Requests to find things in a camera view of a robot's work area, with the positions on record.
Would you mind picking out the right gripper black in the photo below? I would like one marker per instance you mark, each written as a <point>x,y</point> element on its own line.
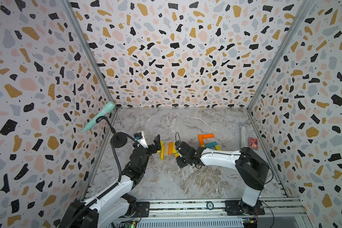
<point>181,164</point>

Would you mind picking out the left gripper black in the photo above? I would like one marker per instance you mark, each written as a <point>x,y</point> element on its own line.
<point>157,144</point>

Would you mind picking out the teal block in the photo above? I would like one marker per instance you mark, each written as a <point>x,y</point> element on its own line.
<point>211,144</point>

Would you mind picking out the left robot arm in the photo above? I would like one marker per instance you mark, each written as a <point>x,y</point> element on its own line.
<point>114,201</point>

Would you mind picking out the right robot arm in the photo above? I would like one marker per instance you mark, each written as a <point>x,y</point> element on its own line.
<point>251,167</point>

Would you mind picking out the beige wooden block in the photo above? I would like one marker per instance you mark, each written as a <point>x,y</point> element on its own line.
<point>166,148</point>

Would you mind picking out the orange block small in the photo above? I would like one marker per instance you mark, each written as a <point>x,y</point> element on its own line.
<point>171,148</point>

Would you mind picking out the yellow block leaning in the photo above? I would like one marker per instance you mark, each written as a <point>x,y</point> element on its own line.
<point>162,153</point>

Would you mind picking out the black microphone stand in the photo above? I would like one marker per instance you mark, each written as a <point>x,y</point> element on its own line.
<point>118,140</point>

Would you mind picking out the mint green microphone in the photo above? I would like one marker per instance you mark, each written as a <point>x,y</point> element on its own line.
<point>102,115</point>

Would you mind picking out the glitter tube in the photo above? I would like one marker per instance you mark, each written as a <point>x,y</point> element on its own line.
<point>243,135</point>

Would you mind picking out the pink card box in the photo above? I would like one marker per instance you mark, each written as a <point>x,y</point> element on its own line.
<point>253,143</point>

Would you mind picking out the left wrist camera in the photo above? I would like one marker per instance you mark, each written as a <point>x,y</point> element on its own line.
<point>140,138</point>

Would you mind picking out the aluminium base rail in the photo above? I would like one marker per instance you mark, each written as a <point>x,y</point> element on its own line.
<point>192,213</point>

